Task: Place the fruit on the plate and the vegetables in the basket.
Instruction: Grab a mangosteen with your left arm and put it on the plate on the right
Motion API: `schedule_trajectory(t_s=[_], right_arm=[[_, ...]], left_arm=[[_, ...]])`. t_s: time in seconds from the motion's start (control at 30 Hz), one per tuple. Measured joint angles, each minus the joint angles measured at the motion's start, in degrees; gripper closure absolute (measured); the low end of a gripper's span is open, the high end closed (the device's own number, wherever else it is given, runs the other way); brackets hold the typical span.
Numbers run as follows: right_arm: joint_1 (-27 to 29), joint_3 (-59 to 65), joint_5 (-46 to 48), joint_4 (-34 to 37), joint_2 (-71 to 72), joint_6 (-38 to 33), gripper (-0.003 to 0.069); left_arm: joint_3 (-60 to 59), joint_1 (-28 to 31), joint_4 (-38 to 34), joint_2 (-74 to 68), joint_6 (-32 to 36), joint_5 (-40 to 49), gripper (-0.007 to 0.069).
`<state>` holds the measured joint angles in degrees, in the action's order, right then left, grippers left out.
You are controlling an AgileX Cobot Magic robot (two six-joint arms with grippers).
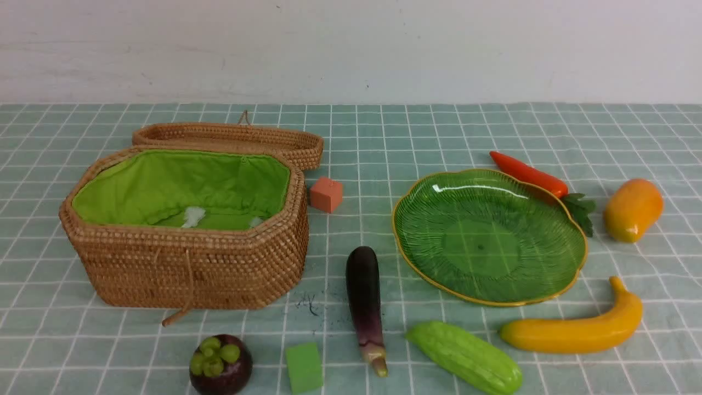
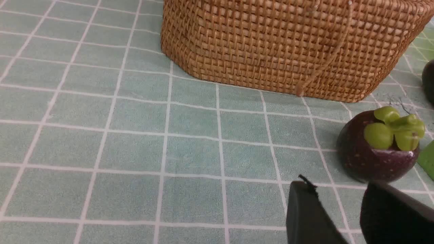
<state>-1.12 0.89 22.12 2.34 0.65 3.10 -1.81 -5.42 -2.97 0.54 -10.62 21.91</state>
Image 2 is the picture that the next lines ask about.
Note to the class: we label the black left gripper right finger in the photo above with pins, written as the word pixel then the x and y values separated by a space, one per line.
pixel 389 216

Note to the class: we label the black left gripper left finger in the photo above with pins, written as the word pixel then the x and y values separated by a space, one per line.
pixel 307 222

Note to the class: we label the green bitter melon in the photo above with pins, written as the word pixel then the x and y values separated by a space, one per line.
pixel 426 159

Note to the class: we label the dark purple mangosteen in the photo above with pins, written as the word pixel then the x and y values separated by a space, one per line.
pixel 380 144

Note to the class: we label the purple eggplant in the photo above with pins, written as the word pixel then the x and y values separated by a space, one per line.
pixel 427 78

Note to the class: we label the woven wicker basket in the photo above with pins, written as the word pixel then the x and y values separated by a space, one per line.
pixel 338 50

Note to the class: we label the teal checkered tablecloth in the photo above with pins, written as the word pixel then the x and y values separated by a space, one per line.
pixel 104 140

